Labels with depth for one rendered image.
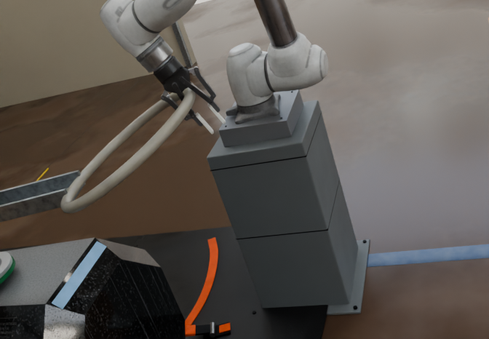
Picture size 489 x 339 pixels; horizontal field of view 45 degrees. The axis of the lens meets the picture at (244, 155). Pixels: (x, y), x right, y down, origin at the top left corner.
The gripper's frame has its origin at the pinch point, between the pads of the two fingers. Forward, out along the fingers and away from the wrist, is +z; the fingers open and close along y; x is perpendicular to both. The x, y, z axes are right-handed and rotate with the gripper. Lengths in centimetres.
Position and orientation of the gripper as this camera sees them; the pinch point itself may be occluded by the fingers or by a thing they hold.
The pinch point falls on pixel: (211, 118)
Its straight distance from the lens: 167.8
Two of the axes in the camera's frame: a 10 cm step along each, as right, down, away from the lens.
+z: 6.3, 7.2, 2.9
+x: 1.0, 3.1, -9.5
